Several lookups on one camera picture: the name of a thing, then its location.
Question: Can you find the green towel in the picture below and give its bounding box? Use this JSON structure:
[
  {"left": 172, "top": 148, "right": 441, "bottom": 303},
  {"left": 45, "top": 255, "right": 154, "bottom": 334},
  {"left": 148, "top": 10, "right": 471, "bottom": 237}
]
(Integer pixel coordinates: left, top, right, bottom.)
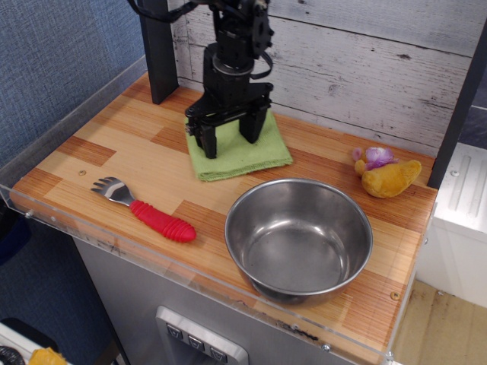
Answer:
[{"left": 186, "top": 111, "right": 293, "bottom": 182}]

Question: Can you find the red handled metal spork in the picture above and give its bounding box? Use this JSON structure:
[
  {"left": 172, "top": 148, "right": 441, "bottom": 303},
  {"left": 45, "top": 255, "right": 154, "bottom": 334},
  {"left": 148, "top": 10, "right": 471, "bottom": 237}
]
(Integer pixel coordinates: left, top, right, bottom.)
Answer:
[{"left": 91, "top": 177, "right": 196, "bottom": 243}]

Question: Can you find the stainless steel bowl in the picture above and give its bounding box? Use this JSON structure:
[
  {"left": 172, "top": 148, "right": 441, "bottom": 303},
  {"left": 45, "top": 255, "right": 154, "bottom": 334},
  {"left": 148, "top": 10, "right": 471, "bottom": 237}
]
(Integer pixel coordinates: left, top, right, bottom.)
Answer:
[{"left": 224, "top": 178, "right": 373, "bottom": 306}]

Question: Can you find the white ribbed box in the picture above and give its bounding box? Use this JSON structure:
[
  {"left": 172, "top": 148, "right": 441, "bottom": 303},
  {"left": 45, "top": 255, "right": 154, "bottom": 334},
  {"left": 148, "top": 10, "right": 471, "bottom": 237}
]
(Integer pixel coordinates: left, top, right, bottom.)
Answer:
[{"left": 416, "top": 143, "right": 486, "bottom": 307}]

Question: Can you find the dark vertical post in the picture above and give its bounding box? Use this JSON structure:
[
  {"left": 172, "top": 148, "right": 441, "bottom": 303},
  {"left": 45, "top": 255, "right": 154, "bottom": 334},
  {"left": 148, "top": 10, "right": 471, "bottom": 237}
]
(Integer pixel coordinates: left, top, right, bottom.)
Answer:
[
  {"left": 427, "top": 22, "right": 486, "bottom": 189},
  {"left": 140, "top": 16, "right": 179, "bottom": 104}
]

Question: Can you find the grey cabinet with button panel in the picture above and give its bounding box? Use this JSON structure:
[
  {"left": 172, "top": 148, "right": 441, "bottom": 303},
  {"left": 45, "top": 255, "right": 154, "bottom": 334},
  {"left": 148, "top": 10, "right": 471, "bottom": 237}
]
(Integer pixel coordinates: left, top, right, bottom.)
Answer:
[{"left": 75, "top": 240, "right": 345, "bottom": 364}]

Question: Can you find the yellow object at bottom left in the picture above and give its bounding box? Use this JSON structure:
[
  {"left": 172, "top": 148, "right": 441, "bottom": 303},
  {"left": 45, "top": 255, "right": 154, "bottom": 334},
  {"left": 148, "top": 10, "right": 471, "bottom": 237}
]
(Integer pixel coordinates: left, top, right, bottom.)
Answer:
[{"left": 28, "top": 348, "right": 68, "bottom": 365}]

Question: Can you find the dark right vertical post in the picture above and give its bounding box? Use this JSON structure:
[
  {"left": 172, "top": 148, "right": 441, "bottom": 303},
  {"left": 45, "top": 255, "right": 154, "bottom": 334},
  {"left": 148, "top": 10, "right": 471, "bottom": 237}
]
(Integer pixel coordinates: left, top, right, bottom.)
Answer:
[{"left": 427, "top": 22, "right": 486, "bottom": 189}]

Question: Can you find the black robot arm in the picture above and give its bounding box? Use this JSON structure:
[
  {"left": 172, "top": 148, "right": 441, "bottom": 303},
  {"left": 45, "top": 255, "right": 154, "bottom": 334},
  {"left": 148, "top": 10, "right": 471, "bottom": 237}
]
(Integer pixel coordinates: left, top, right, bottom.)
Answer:
[{"left": 186, "top": 1, "right": 274, "bottom": 159}]

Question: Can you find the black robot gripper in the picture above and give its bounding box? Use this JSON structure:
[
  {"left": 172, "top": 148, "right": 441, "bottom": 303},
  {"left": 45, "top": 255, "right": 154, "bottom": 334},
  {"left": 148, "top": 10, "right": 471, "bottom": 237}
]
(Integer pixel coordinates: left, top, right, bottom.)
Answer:
[{"left": 186, "top": 68, "right": 273, "bottom": 159}]

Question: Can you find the yellow plush toy with flower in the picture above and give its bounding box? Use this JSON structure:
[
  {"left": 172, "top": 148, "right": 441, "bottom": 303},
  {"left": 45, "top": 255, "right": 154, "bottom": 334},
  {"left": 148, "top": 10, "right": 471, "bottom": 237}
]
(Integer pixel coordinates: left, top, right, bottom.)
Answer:
[{"left": 352, "top": 147, "right": 422, "bottom": 198}]

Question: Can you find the clear acrylic table guard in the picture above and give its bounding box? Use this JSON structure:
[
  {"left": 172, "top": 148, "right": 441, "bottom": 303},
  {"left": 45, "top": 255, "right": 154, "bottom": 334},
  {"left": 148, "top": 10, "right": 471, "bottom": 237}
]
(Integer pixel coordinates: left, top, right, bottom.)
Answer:
[{"left": 1, "top": 59, "right": 437, "bottom": 364}]

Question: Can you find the dark left vertical post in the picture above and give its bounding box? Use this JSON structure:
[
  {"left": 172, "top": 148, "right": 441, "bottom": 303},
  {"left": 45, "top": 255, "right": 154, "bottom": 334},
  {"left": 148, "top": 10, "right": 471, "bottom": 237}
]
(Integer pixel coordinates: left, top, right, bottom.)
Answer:
[{"left": 140, "top": 16, "right": 179, "bottom": 104}]

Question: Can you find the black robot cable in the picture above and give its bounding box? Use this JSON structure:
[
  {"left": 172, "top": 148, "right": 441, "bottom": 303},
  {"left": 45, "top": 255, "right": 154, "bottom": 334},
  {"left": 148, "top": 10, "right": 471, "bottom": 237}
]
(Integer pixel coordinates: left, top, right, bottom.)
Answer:
[{"left": 127, "top": 0, "right": 199, "bottom": 21}]

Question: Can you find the black braided cable bottom left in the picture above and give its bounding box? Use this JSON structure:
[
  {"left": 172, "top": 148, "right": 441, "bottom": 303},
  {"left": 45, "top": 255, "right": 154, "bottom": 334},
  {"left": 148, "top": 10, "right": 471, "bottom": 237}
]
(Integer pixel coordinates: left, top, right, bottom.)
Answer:
[{"left": 0, "top": 344, "right": 27, "bottom": 365}]

